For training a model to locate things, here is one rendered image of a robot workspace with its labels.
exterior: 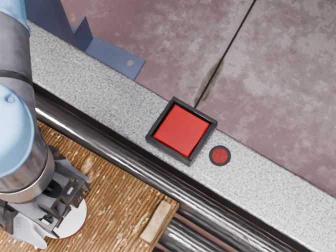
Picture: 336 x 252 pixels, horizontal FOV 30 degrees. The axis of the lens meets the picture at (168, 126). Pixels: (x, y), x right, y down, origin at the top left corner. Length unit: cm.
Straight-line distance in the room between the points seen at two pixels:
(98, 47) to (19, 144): 149
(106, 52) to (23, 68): 142
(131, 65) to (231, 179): 112
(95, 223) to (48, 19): 77
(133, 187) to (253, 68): 116
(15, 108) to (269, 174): 46
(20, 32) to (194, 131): 37
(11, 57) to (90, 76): 38
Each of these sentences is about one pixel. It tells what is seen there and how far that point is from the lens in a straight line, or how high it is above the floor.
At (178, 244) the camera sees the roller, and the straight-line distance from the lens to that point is 87.
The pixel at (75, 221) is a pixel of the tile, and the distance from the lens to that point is 86.
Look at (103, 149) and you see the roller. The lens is 91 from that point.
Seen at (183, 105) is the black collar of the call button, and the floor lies 93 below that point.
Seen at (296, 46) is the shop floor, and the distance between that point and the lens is 203.
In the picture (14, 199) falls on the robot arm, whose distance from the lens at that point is 66.
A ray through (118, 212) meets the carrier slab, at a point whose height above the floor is 94.
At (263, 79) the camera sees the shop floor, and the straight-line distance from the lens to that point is 197.
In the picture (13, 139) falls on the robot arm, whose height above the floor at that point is 129.
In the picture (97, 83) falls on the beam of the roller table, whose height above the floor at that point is 92.
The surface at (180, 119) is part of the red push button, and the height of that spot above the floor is 93.
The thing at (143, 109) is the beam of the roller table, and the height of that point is 92.
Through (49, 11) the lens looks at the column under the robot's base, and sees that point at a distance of 152.
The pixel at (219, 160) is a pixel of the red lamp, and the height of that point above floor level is 92.
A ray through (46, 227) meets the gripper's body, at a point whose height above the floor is 108.
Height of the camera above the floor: 177
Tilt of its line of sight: 69 degrees down
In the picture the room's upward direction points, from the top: 8 degrees counter-clockwise
